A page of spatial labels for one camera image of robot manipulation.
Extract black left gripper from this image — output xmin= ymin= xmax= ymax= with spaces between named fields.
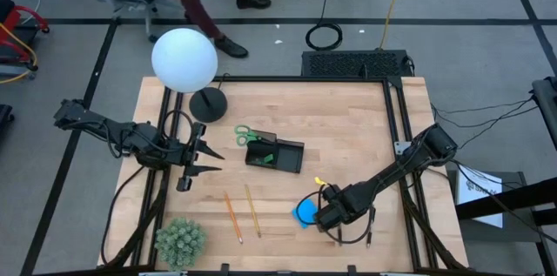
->
xmin=167 ymin=121 xmax=226 ymax=193

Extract blue sticky note pad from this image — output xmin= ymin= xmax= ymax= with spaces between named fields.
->
xmin=292 ymin=199 xmax=319 ymax=229

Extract green handled scissors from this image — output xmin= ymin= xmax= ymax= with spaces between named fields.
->
xmin=233 ymin=124 xmax=278 ymax=147

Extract black mesh desk organizer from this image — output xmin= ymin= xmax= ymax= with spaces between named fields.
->
xmin=244 ymin=129 xmax=305 ymax=175

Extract orange pencil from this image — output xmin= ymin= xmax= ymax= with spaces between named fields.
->
xmin=223 ymin=191 xmax=244 ymax=245

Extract yellow pencil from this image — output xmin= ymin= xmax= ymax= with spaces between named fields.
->
xmin=244 ymin=184 xmax=263 ymax=239

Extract green artificial plant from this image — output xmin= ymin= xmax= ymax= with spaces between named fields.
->
xmin=154 ymin=217 xmax=208 ymax=271

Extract white globe desk lamp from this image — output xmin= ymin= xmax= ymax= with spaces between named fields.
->
xmin=151 ymin=27 xmax=229 ymax=124

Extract black perforated metal case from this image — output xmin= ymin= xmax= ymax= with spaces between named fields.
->
xmin=300 ymin=49 xmax=414 ymax=79

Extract white paper sheet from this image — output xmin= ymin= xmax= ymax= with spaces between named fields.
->
xmin=455 ymin=165 xmax=505 ymax=229

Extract black stand beam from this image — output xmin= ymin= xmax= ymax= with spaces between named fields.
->
xmin=454 ymin=176 xmax=557 ymax=227

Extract black caster base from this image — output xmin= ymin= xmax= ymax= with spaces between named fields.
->
xmin=0 ymin=104 xmax=16 ymax=136

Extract black grey equipment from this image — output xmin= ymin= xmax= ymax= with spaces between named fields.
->
xmin=529 ymin=76 xmax=557 ymax=151

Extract red cart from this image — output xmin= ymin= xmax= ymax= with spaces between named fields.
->
xmin=0 ymin=0 xmax=50 ymax=84

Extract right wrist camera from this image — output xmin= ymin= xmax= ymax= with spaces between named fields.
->
xmin=314 ymin=205 xmax=343 ymax=232

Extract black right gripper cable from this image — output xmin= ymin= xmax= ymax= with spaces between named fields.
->
xmin=295 ymin=188 xmax=332 ymax=227

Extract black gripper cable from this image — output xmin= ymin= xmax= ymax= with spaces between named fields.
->
xmin=295 ymin=188 xmax=332 ymax=227
xmin=163 ymin=109 xmax=196 ymax=149

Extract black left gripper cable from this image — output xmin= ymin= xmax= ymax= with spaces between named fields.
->
xmin=163 ymin=109 xmax=196 ymax=149

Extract black aluminium table frame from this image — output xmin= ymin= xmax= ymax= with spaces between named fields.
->
xmin=98 ymin=74 xmax=470 ymax=273

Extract black coiled cable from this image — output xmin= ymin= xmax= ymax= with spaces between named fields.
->
xmin=304 ymin=0 xmax=345 ymax=52

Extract yellow hanging cable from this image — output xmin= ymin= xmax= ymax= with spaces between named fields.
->
xmin=379 ymin=0 xmax=411 ymax=50

